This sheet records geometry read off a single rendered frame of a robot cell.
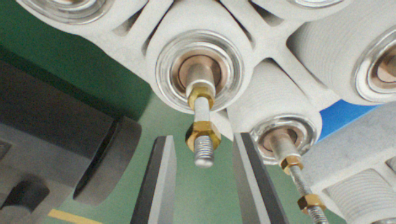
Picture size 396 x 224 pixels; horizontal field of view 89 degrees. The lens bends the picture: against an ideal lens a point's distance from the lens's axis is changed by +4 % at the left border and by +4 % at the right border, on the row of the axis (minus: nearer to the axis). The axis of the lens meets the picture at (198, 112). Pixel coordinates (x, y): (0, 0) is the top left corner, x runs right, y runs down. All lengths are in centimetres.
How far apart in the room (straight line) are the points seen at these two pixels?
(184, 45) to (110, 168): 30
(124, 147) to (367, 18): 38
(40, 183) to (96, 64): 24
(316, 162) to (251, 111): 30
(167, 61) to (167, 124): 38
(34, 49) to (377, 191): 70
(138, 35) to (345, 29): 20
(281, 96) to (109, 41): 19
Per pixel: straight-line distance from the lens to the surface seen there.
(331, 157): 48
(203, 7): 18
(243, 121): 21
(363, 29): 21
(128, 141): 42
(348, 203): 49
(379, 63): 22
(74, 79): 53
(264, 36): 25
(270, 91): 22
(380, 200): 48
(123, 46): 25
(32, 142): 40
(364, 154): 47
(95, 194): 44
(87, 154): 40
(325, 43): 23
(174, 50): 16
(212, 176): 70
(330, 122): 48
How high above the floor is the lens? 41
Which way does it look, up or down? 54 degrees down
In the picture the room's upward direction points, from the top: 178 degrees clockwise
